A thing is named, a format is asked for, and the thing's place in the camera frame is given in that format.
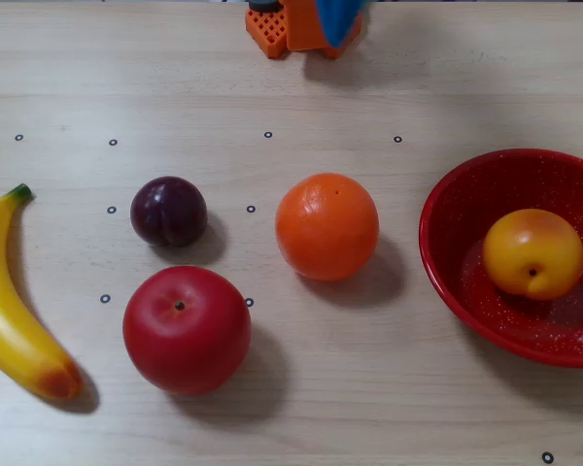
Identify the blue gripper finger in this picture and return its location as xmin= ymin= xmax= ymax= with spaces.
xmin=315 ymin=0 xmax=371 ymax=49

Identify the yellow orange toy peach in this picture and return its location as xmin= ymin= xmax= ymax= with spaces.
xmin=482 ymin=208 xmax=583 ymax=302

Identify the orange robot base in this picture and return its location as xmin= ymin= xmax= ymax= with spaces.
xmin=245 ymin=0 xmax=363 ymax=60

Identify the red speckled bowl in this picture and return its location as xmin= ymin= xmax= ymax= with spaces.
xmin=418 ymin=148 xmax=583 ymax=369

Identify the orange toy orange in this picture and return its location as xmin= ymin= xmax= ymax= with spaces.
xmin=275 ymin=173 xmax=381 ymax=283

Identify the dark purple toy plum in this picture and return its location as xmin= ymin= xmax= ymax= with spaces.
xmin=129 ymin=176 xmax=209 ymax=249

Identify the red toy apple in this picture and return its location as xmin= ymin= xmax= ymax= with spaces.
xmin=122 ymin=265 xmax=253 ymax=395

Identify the yellow toy banana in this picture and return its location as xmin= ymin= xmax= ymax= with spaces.
xmin=0 ymin=183 xmax=85 ymax=401

